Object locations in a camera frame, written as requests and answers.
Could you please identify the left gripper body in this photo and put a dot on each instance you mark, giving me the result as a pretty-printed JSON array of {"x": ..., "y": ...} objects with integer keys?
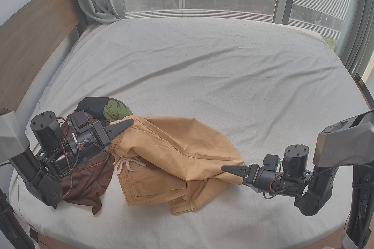
[{"x": 90, "y": 140}]

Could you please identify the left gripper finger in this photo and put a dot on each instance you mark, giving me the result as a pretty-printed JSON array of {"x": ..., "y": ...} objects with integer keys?
[{"x": 112, "y": 131}]

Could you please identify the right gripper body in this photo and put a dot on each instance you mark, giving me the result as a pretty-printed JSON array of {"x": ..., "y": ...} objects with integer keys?
[{"x": 263, "y": 179}]

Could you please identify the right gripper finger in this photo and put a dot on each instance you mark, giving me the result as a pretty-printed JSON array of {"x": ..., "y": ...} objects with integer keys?
[{"x": 239, "y": 171}]

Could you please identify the tan shorts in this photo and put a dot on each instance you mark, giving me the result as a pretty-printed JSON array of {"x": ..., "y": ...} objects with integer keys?
[{"x": 175, "y": 148}]

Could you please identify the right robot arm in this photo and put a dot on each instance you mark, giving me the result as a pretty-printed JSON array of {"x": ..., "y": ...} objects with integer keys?
[{"x": 321, "y": 183}]

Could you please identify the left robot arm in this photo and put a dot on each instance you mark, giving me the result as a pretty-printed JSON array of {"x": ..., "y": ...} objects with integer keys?
[{"x": 26, "y": 166}]

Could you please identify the bed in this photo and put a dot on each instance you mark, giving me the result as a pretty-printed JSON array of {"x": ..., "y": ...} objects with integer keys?
[{"x": 204, "y": 67}]

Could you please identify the black garment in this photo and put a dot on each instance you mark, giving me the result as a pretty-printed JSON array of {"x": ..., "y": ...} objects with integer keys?
[{"x": 90, "y": 107}]

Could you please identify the brown garment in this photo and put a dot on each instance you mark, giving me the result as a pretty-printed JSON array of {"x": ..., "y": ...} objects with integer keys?
[{"x": 87, "y": 183}]

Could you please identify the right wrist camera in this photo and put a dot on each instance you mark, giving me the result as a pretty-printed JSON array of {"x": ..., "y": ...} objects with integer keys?
[{"x": 270, "y": 161}]

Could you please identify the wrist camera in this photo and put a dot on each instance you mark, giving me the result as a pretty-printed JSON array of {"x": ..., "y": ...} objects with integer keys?
[
  {"x": 79, "y": 121},
  {"x": 270, "y": 161}
]

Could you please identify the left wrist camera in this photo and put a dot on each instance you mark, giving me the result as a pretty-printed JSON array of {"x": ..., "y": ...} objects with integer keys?
[{"x": 79, "y": 121}]

